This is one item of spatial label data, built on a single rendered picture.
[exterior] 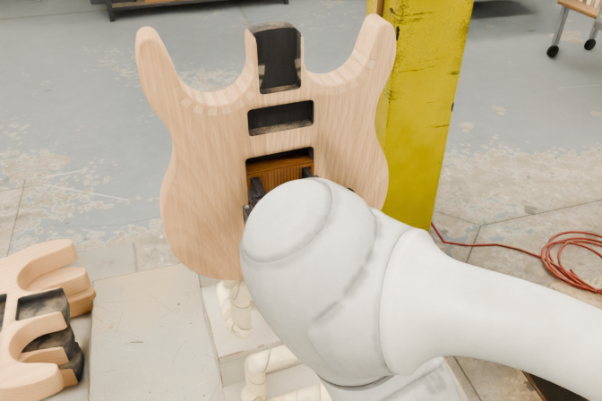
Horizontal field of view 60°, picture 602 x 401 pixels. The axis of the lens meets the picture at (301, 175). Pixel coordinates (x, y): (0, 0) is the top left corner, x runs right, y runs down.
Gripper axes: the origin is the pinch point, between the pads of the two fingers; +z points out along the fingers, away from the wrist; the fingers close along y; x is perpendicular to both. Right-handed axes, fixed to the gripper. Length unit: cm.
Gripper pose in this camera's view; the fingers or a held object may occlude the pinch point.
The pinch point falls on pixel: (281, 183)
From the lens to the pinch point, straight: 74.8
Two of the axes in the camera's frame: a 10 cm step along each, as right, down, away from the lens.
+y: 9.4, -1.9, 2.7
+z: -3.3, -5.4, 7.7
